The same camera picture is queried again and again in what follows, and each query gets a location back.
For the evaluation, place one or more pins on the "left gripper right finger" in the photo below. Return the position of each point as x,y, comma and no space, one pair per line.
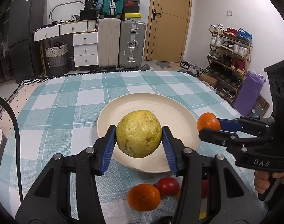
229,200

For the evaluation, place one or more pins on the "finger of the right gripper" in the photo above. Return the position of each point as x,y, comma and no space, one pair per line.
221,138
228,124

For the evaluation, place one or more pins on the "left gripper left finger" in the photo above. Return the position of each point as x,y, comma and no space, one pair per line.
48,200

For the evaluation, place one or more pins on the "orange mandarin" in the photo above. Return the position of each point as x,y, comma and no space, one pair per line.
208,120
144,197

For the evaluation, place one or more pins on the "red cherry tomato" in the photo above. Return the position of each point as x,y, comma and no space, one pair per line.
168,186
204,189

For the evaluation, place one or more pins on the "yellow-green guava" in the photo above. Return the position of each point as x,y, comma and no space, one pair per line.
139,134

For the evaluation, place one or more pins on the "right hand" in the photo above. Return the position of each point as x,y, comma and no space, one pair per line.
261,180

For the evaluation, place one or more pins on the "purple bag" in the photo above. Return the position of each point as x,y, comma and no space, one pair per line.
249,92

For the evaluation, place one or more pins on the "cream round plate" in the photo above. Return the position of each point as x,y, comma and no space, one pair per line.
169,112

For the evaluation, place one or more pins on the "teal checked tablecloth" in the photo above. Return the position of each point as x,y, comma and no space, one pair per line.
60,116

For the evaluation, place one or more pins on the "shoe rack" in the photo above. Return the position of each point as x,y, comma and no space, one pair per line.
228,60

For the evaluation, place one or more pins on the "grey slipper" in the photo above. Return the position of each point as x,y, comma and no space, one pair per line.
145,68

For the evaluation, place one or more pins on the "woven laundry basket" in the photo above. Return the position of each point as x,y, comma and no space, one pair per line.
57,60

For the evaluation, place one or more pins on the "wooden door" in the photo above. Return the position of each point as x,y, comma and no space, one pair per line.
167,30

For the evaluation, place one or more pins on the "silver suitcase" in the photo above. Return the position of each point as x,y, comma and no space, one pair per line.
132,39

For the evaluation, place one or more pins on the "yellow black box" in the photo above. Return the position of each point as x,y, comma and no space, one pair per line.
132,16

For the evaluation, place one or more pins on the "white drawer desk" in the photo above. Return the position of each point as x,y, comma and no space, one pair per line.
83,37

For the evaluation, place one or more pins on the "beige suitcase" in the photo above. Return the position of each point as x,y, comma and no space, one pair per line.
108,42

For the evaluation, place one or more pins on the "black shoe box stack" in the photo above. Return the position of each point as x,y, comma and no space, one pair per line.
131,6

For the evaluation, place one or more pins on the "black bag on desk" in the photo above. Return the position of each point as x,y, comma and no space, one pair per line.
92,8

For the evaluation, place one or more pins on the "black refrigerator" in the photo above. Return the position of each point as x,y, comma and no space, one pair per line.
25,16

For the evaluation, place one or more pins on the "oval mirror frame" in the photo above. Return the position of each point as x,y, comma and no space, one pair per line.
66,11

